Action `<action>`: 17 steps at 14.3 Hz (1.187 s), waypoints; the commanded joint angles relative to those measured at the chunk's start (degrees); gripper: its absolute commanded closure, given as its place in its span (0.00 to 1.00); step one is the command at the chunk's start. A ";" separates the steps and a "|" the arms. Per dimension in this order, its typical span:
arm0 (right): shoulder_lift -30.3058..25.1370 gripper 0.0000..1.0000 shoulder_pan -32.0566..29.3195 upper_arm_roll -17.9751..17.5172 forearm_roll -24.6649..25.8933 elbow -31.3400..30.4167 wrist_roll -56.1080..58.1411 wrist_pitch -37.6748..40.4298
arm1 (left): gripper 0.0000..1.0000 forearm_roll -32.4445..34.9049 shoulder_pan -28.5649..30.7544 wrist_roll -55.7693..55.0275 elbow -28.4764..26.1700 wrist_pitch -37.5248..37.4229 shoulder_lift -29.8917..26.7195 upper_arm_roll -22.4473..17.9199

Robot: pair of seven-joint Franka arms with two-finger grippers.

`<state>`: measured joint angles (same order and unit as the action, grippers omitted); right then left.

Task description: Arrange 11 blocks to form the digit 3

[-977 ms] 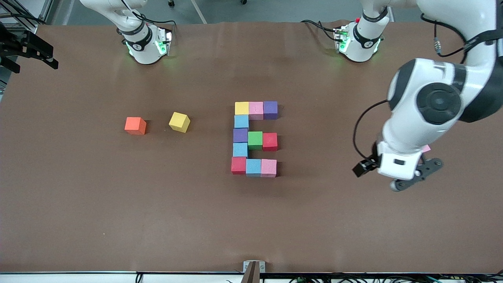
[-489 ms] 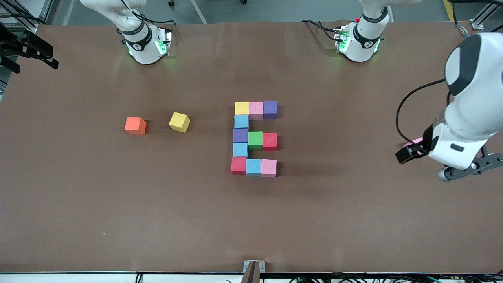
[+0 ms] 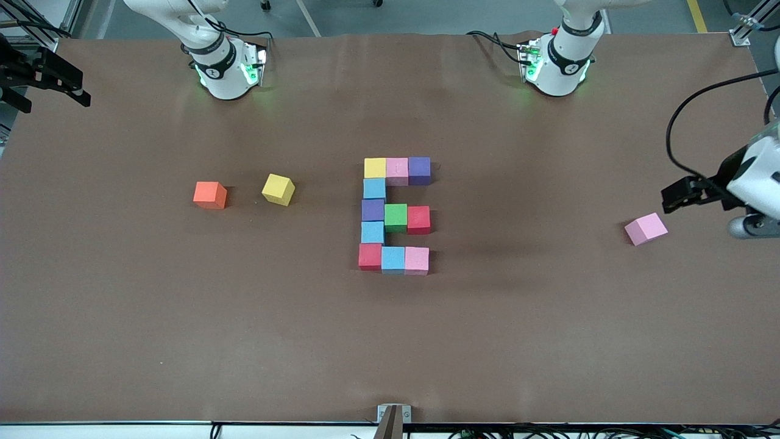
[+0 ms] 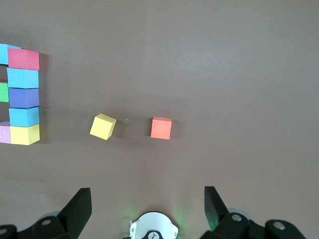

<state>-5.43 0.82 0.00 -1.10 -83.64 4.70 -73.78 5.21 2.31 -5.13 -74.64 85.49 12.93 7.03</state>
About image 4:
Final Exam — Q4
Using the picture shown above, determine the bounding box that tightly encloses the orange foam block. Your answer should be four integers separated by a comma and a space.
150, 116, 172, 140

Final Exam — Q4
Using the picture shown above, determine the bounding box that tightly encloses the purple foam block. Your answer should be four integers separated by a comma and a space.
8, 88, 40, 109

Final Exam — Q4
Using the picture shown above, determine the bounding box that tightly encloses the pink foam block with mark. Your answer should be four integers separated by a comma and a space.
0, 121, 12, 144

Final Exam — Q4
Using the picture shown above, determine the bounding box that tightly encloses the green foam block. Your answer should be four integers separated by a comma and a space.
0, 82, 9, 103

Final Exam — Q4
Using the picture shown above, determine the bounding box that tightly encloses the light blue foam block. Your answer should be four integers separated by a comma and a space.
0, 43, 22, 66
6, 67, 40, 90
8, 107, 40, 127

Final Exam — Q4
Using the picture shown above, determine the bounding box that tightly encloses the brown table mat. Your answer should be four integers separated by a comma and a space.
0, 0, 319, 239

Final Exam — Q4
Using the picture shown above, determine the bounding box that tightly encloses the yellow foam block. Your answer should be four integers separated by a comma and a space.
89, 113, 117, 140
9, 123, 41, 146

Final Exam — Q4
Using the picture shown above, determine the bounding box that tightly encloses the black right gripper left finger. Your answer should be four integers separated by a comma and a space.
0, 187, 93, 239

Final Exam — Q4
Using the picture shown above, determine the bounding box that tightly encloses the red foam block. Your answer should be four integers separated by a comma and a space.
7, 48, 40, 71

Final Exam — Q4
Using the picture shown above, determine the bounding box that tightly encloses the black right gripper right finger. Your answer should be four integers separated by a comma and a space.
200, 186, 309, 239

